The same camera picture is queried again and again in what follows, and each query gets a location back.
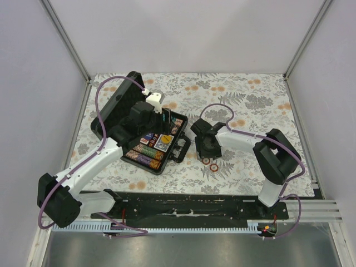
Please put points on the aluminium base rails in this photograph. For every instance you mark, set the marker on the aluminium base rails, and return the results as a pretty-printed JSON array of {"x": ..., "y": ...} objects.
[{"x": 306, "y": 210}]

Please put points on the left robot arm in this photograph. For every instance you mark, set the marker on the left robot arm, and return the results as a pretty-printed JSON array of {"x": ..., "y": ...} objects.
[{"x": 59, "y": 196}]

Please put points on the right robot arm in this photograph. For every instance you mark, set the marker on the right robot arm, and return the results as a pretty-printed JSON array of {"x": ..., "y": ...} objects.
[{"x": 278, "y": 160}]

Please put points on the blue playing card deck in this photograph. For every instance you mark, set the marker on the blue playing card deck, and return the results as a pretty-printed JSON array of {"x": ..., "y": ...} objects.
[{"x": 163, "y": 143}]

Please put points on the blue small blind button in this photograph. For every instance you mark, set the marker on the blue small blind button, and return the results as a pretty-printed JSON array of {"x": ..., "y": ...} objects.
[{"x": 149, "y": 136}]

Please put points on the floral patterned table mat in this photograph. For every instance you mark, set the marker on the floral patterned table mat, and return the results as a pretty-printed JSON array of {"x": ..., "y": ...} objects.
[{"x": 248, "y": 102}]

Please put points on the white slotted cable duct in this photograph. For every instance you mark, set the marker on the white slotted cable duct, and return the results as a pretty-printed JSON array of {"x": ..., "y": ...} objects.
[{"x": 102, "y": 226}]

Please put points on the red playing card deck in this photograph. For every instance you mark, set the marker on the red playing card deck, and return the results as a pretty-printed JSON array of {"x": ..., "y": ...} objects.
[{"x": 145, "y": 141}]

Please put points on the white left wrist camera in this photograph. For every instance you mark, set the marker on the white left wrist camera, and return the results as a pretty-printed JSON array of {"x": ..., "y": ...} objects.
[{"x": 155, "y": 99}]

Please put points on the aluminium right frame post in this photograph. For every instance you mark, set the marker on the aluminium right frame post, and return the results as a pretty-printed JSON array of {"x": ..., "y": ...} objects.
[{"x": 316, "y": 22}]

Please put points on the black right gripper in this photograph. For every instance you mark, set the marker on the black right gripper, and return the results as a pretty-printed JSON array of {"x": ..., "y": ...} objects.
[{"x": 217, "y": 152}]

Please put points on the aluminium left frame post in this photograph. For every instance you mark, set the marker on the aluminium left frame post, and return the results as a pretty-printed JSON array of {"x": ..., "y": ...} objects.
[{"x": 54, "y": 18}]

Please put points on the yellow big blind button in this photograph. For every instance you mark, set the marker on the yellow big blind button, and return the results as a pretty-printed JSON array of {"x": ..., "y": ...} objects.
[{"x": 166, "y": 139}]

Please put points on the bottom poker chip row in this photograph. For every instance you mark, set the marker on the bottom poker chip row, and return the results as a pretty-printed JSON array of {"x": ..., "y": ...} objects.
[{"x": 143, "y": 159}]

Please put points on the black poker set case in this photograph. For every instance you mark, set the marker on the black poker set case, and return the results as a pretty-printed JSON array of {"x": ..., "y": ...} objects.
[{"x": 119, "y": 105}]

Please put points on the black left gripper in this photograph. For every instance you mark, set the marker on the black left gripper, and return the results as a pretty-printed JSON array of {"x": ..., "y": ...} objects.
[{"x": 164, "y": 127}]

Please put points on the aluminium frame post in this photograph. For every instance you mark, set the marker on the aluminium frame post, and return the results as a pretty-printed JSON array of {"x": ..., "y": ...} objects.
[
  {"x": 54, "y": 18},
  {"x": 316, "y": 22}
]

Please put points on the orange poker chip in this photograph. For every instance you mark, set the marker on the orange poker chip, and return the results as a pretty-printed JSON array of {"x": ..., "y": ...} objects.
[
  {"x": 214, "y": 167},
  {"x": 205, "y": 161}
]

